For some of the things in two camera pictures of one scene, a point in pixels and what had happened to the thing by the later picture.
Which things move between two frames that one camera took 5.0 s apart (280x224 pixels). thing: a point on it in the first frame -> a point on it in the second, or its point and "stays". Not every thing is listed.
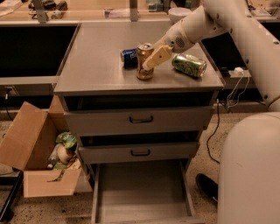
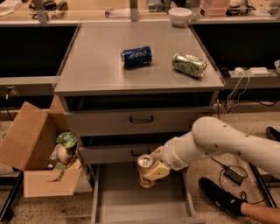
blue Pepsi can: x=129 y=58 stays
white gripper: x=174 y=38 -> x=170 y=153
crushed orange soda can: x=143 y=51 -> x=144 y=163
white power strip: x=239 y=73 stays
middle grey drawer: x=140 y=153 stays
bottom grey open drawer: x=143 y=192 stays
